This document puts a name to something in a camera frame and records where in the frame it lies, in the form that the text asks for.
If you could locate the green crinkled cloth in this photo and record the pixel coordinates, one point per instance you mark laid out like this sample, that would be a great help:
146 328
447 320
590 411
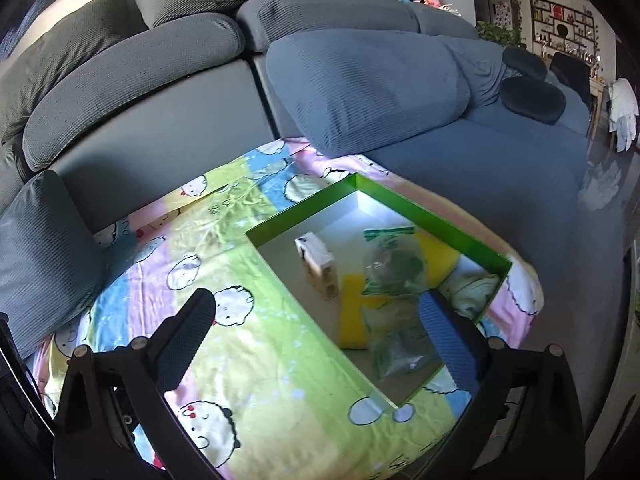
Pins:
470 290

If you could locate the grey sofa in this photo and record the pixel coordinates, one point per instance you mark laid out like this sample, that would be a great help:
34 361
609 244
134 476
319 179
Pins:
150 125

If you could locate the yellow green scouring sponge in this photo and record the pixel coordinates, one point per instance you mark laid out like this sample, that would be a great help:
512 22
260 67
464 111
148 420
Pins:
350 320
442 255

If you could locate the green white snack bag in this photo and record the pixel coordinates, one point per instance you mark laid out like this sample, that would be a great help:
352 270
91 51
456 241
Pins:
395 265
400 350

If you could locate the green potted plant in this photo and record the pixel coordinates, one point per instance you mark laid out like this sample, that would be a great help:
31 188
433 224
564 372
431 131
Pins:
500 35

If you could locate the white hanging cloth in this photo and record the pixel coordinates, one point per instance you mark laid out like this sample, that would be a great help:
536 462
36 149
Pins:
622 110

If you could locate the wall picture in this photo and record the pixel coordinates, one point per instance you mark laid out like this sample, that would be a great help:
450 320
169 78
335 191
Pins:
502 7

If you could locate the black chair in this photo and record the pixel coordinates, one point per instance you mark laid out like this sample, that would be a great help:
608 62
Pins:
570 72

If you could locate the green cardboard box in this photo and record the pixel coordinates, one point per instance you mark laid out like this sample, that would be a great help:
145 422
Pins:
280 260

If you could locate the printed cartoon blanket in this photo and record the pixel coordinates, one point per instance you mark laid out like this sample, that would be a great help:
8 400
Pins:
280 360

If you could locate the blue-grey sofa cushion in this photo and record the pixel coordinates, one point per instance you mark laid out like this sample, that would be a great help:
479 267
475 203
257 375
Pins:
370 90

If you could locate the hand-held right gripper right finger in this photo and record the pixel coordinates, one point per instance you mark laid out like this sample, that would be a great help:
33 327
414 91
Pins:
450 345

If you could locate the wall shelf with ornaments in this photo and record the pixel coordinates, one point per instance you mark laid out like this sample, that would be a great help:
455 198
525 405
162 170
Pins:
562 22

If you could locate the black pillow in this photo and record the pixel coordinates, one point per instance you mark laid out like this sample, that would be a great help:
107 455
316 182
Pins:
525 62
532 100

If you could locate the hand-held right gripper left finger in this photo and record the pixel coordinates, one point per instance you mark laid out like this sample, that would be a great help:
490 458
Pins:
185 345

